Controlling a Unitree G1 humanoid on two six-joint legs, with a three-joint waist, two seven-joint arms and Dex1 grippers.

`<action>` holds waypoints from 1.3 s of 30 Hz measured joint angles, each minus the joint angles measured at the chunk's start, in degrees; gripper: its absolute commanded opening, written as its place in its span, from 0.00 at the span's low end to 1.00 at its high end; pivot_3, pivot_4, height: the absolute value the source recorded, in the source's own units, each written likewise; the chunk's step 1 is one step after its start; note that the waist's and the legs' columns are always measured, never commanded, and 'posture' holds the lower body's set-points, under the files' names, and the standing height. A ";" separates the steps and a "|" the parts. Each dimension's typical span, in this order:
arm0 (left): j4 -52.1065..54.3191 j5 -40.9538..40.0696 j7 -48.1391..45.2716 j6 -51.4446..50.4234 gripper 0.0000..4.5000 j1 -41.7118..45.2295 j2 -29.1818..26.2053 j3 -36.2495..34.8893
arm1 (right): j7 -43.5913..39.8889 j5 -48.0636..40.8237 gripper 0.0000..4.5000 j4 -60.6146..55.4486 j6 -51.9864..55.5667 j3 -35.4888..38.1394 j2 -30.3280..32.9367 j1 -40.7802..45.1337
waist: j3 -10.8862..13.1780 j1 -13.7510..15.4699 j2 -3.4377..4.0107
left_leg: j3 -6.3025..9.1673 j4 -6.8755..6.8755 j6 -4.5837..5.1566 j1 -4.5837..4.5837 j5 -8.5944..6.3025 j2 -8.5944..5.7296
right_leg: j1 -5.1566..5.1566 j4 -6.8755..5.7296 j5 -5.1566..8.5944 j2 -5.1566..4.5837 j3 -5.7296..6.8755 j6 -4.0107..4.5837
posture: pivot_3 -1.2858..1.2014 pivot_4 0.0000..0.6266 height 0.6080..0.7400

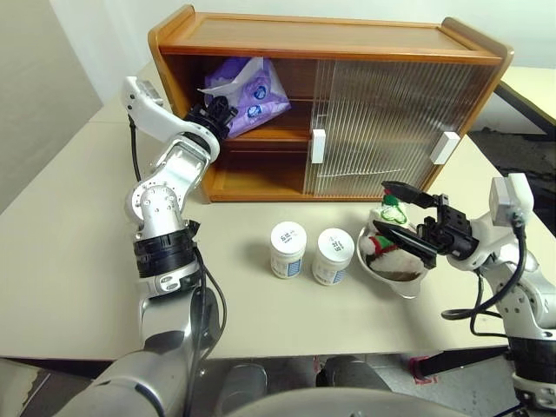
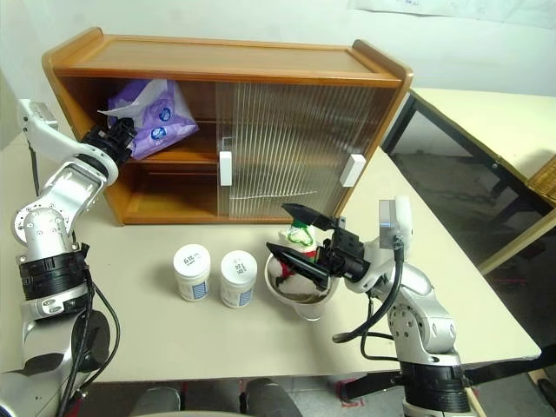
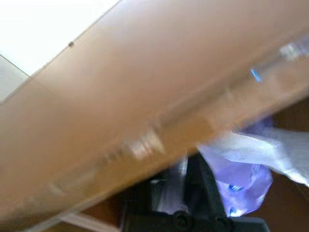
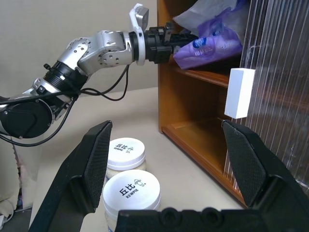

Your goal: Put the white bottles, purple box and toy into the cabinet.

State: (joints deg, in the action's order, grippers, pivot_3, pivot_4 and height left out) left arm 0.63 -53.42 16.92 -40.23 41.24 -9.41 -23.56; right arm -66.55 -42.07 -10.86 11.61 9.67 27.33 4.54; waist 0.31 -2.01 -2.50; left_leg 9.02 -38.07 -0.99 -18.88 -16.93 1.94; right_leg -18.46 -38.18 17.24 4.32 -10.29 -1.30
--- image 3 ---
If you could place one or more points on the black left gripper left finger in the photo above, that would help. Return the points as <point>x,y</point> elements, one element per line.
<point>137,203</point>

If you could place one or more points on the purple box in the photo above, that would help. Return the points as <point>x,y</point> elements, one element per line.
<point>241,174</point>

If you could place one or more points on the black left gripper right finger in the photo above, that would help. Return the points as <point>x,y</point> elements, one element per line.
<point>202,183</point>

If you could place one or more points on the wooden cabinet with shelves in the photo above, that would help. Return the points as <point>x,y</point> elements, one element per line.
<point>144,84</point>

